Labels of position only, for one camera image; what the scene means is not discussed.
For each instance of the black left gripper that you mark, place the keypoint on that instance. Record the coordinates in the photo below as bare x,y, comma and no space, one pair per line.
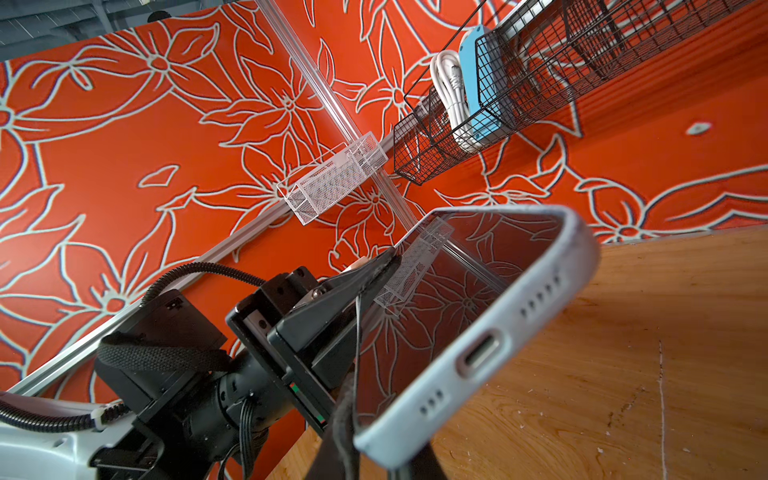
302,331

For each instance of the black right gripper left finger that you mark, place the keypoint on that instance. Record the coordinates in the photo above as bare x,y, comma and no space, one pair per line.
337,457

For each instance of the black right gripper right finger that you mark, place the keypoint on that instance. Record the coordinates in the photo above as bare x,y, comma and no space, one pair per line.
423,466

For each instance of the phone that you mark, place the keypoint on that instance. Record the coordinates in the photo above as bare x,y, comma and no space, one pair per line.
473,286

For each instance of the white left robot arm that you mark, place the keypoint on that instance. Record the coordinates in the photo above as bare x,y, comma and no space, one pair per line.
184,406

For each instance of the clear acrylic bin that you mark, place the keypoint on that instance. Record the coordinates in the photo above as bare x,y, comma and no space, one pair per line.
312,189

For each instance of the light blue box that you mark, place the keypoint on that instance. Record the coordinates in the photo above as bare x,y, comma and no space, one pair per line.
481,65

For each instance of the aluminium frame post left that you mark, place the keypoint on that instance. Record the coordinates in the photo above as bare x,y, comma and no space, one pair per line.
340,116

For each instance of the black wire basket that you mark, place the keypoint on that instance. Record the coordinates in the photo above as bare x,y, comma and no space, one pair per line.
552,53

